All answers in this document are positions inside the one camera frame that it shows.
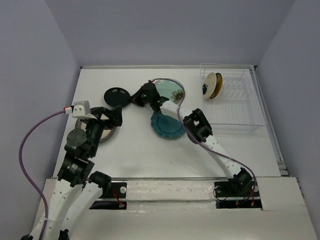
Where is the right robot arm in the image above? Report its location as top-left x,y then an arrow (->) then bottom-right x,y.
130,79 -> 257,202

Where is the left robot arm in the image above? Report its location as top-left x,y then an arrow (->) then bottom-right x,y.
18,101 -> 123,240

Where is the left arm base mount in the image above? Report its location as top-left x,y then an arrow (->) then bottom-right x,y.
89,181 -> 127,210

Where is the cream plate with black spot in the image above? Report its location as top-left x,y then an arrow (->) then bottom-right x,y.
202,72 -> 217,100

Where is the amber patterned plate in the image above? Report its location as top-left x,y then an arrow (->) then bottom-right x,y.
210,72 -> 223,99

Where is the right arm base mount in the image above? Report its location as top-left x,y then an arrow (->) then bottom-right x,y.
212,181 -> 263,209

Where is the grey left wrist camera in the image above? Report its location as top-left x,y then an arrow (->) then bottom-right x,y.
72,100 -> 93,120

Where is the teal scalloped plate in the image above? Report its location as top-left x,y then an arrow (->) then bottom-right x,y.
150,112 -> 186,140

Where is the black round plate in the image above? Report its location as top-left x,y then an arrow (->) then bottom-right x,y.
103,87 -> 131,108

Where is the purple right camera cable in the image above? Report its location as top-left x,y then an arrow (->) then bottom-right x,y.
149,77 -> 258,207

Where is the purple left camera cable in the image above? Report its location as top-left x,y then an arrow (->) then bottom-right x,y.
18,106 -> 74,240

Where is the clear wire dish rack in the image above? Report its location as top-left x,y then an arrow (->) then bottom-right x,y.
200,63 -> 266,133

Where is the light green flower plate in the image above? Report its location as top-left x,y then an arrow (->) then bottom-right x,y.
153,78 -> 185,105

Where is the purple camera cable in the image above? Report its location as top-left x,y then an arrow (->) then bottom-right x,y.
149,77 -> 258,207
18,106 -> 74,240

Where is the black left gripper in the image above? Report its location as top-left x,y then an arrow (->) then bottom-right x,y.
84,104 -> 123,156

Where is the grey brown rimmed plate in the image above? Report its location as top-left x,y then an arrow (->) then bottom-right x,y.
75,119 -> 117,143

